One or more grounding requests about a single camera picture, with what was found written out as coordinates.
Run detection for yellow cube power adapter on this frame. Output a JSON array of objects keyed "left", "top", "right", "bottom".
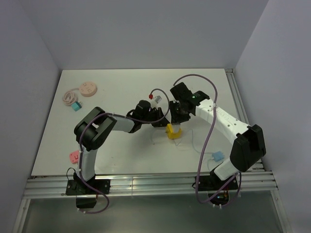
[{"left": 166, "top": 124, "right": 182, "bottom": 140}]

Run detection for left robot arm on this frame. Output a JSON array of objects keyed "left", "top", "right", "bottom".
[{"left": 74, "top": 100, "right": 169, "bottom": 194}]

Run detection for teal plug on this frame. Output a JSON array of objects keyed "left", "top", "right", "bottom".
[{"left": 71, "top": 101, "right": 82, "bottom": 112}]

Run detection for light blue thin cable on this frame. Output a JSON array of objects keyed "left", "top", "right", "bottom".
[{"left": 150, "top": 127, "right": 214, "bottom": 172}]

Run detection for pink coiled cord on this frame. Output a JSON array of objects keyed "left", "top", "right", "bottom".
[{"left": 62, "top": 88, "right": 81, "bottom": 107}]

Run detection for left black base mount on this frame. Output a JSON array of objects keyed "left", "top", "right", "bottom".
[{"left": 65, "top": 179, "right": 110, "bottom": 209}]

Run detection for aluminium front rail frame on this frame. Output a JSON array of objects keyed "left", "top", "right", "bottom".
[{"left": 13, "top": 171, "right": 282, "bottom": 233}]

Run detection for pink flat plug adapter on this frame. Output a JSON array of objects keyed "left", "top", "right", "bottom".
[{"left": 69, "top": 150, "right": 80, "bottom": 164}]

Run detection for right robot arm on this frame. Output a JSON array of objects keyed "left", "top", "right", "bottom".
[{"left": 170, "top": 82, "right": 266, "bottom": 189}]

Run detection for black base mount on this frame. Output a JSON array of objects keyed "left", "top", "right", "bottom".
[
  {"left": 198, "top": 174, "right": 242, "bottom": 207},
  {"left": 65, "top": 179, "right": 110, "bottom": 209}
]

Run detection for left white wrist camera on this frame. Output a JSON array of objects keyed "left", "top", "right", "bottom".
[{"left": 149, "top": 94, "right": 162, "bottom": 108}]

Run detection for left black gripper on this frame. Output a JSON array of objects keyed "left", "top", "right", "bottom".
[{"left": 141, "top": 107, "right": 171, "bottom": 127}]

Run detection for aluminium right side rail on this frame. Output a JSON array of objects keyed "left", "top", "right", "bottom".
[{"left": 225, "top": 68, "right": 249, "bottom": 124}]

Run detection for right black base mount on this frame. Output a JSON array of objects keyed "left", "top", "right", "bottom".
[{"left": 198, "top": 174, "right": 242, "bottom": 207}]

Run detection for pink round power strip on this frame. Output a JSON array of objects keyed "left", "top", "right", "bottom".
[{"left": 78, "top": 81, "right": 97, "bottom": 97}]

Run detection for light blue charger plug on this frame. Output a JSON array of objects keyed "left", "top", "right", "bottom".
[{"left": 211, "top": 151, "right": 224, "bottom": 162}]

